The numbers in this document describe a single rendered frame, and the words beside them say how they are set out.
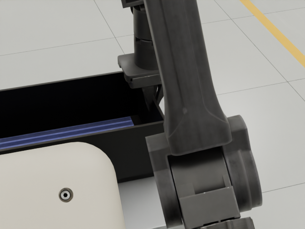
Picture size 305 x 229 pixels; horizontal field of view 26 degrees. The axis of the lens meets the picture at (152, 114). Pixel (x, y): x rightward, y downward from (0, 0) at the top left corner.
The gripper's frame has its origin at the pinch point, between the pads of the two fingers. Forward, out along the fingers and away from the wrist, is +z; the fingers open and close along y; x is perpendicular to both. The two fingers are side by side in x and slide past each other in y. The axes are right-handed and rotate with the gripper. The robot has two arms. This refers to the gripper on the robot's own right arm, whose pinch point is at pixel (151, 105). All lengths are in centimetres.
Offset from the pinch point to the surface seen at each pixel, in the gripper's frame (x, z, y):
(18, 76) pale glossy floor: -157, 92, 14
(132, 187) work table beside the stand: 10.0, 8.6, 6.4
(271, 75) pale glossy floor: -126, 92, -91
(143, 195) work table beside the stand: 12.4, 8.6, 5.2
